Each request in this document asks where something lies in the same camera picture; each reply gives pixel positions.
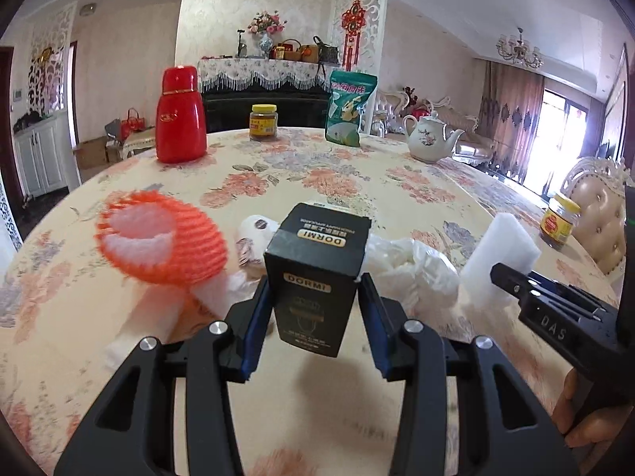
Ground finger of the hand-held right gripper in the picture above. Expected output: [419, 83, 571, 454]
[490, 263, 535, 304]

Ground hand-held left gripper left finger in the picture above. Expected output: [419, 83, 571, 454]
[54, 275, 271, 476]

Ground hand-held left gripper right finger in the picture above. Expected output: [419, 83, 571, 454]
[358, 273, 581, 476]

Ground white foam slab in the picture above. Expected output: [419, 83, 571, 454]
[459, 212, 541, 305]

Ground white plastic bag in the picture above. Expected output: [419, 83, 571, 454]
[364, 237, 461, 328]

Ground black carton box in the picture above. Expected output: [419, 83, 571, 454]
[263, 202, 372, 358]

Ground orange foam fruit net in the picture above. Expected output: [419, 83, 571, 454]
[98, 191, 228, 286]

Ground person's right hand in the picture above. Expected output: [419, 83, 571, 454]
[552, 372, 619, 450]

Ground yellow lid red label jar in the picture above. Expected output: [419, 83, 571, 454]
[540, 192, 581, 251]

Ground white printed paper roll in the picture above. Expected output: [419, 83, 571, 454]
[237, 215, 281, 281]

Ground ornate beige leather chair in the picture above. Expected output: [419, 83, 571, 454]
[560, 156, 631, 276]

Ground cream ornate sofa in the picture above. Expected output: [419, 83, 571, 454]
[431, 96, 497, 164]

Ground bright balcony window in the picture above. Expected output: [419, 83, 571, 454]
[543, 86, 608, 199]

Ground brown patterned curtain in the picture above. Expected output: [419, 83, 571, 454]
[479, 59, 546, 189]

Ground white porcelain teapot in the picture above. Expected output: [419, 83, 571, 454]
[403, 110, 466, 163]

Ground yellow lid brown jar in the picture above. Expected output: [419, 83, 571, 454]
[249, 104, 279, 141]

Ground cream ornate armchair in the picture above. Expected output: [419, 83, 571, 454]
[374, 90, 412, 134]

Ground red thermos flask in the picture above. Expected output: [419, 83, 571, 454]
[155, 66, 208, 163]

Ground cream seat wooden chair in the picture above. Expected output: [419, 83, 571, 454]
[119, 126, 157, 159]

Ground green snack bag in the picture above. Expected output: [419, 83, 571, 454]
[325, 70, 378, 147]

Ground black piano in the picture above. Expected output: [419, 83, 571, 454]
[201, 82, 333, 132]

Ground chandelier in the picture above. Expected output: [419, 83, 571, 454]
[496, 27, 544, 70]

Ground red gift bag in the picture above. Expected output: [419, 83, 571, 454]
[120, 107, 147, 137]

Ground floral lace piano cover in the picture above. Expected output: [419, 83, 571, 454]
[197, 57, 343, 95]

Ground low white cabinet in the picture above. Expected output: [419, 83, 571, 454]
[14, 116, 70, 199]

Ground white lattice pillar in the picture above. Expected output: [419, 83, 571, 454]
[327, 0, 390, 134]

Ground dark handbag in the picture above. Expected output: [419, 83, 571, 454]
[314, 36, 343, 65]

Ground black bags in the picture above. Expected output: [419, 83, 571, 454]
[12, 111, 50, 132]

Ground red knot hanging ornament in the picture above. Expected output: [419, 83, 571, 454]
[340, 0, 368, 73]

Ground pink flower bouquet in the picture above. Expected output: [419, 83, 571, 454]
[247, 10, 289, 35]

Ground white lattice screen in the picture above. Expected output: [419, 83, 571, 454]
[27, 2, 77, 120]

